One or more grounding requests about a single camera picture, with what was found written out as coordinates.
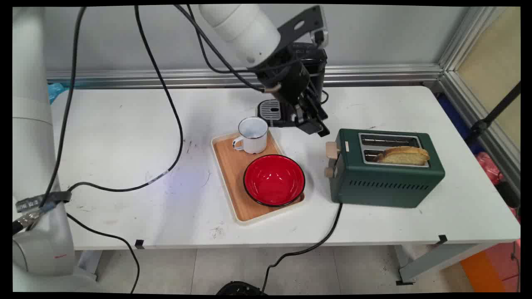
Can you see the black round object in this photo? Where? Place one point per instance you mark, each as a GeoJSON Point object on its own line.
{"type": "Point", "coordinates": [241, 288]}

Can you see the white enamel mug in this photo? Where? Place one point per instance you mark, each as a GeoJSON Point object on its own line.
{"type": "Point", "coordinates": [252, 135]}

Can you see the wooden tray cream rim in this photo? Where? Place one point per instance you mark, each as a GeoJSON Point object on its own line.
{"type": "Point", "coordinates": [235, 174]}

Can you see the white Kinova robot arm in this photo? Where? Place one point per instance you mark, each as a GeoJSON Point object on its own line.
{"type": "Point", "coordinates": [35, 124]}

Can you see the aluminium frame rail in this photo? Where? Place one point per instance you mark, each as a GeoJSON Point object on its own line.
{"type": "Point", "coordinates": [374, 74]}

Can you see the black coffee machine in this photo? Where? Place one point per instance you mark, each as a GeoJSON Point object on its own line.
{"type": "Point", "coordinates": [291, 95]}

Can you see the red bowl black rim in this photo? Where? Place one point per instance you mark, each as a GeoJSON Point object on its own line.
{"type": "Point", "coordinates": [274, 180]}

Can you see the white table leg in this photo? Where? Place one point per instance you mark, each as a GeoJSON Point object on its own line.
{"type": "Point", "coordinates": [440, 259]}

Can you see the blue plastic bag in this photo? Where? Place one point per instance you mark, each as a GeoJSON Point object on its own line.
{"type": "Point", "coordinates": [56, 90]}

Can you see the red plastic bag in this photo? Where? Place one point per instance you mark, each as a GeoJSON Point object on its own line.
{"type": "Point", "coordinates": [490, 166]}

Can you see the black tripod stand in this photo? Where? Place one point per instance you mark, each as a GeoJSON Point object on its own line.
{"type": "Point", "coordinates": [492, 114]}

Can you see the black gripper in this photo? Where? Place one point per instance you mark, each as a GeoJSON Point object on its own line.
{"type": "Point", "coordinates": [287, 78]}

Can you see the toasted bread slice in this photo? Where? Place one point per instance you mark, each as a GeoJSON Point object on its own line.
{"type": "Point", "coordinates": [403, 155]}

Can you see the green toaster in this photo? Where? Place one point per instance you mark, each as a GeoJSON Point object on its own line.
{"type": "Point", "coordinates": [384, 176]}

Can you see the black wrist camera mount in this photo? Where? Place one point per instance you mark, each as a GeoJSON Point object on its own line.
{"type": "Point", "coordinates": [306, 25]}

